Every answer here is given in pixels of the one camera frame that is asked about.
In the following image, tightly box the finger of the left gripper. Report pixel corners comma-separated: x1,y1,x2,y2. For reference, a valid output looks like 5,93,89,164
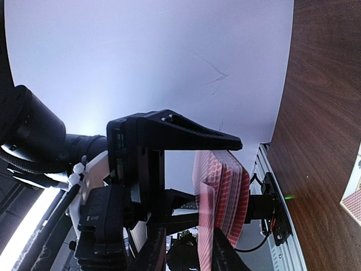
107,110,243,151

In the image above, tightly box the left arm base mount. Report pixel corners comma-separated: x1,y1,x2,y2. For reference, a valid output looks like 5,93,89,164
245,172,292,246

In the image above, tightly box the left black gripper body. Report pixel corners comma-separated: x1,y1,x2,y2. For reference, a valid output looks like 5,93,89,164
105,118,198,235

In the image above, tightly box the red card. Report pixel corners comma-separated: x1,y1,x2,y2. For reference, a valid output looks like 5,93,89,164
197,182,215,271

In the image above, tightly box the red backed card deck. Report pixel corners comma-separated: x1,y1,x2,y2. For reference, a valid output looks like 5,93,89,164
192,150,250,247

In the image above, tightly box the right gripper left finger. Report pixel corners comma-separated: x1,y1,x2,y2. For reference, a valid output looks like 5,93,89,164
131,228,166,271

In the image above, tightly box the front aluminium rail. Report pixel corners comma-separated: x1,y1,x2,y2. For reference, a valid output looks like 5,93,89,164
251,143,307,270

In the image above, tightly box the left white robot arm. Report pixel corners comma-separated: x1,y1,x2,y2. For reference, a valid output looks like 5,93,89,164
1,29,242,270

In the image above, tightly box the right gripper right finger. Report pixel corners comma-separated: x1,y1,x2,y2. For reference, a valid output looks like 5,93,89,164
212,228,250,271

